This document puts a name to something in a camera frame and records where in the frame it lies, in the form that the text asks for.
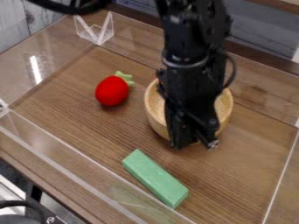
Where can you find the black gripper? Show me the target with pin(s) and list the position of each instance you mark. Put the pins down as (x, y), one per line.
(192, 85)

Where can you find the red plush strawberry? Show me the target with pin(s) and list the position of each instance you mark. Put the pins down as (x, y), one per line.
(114, 88)

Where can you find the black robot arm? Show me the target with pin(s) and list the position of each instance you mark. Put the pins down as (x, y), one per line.
(196, 28)

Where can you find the wooden bowl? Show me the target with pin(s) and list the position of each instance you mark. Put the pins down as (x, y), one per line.
(154, 105)

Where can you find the green rectangular block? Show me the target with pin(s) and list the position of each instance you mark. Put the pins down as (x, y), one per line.
(157, 179)

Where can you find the clear acrylic front barrier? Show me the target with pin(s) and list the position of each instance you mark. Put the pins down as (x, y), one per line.
(82, 184)

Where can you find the clear acrylic corner bracket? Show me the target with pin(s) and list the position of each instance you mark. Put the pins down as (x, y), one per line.
(96, 34)

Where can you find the black table leg bracket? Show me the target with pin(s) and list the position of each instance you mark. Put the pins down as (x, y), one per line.
(40, 211)

